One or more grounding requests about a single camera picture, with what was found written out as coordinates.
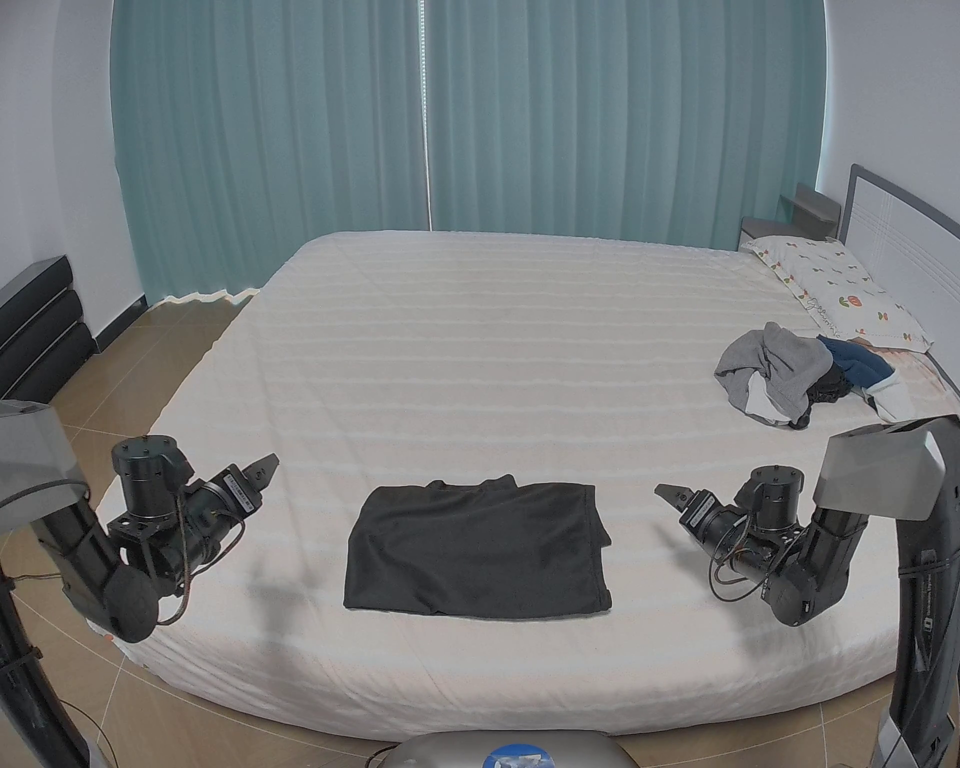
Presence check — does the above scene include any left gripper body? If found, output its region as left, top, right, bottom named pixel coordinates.
left=180, top=466, right=265, bottom=560

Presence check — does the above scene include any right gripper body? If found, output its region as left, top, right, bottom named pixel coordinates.
left=677, top=489, right=751, bottom=565

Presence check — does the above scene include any black T-shirt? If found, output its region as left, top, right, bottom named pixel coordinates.
left=343, top=474, right=614, bottom=620

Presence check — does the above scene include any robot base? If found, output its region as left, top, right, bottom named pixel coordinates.
left=371, top=731, right=639, bottom=768

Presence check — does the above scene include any pile of clothes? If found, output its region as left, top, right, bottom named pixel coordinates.
left=714, top=321, right=918, bottom=431

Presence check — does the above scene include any bed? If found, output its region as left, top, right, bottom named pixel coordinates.
left=97, top=162, right=960, bottom=740

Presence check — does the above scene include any black chest of drawers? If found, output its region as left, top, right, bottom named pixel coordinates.
left=0, top=255, right=95, bottom=405

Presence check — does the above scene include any white printed pillow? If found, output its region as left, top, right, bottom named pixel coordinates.
left=738, top=234, right=933, bottom=352

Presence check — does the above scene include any blue-green curtain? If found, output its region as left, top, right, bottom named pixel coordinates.
left=420, top=0, right=830, bottom=252
left=108, top=0, right=436, bottom=307

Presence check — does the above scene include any grey bedside table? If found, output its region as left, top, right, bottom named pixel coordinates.
left=738, top=182, right=843, bottom=243

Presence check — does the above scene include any black cable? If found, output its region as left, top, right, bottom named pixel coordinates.
left=708, top=513, right=770, bottom=603
left=0, top=480, right=247, bottom=627

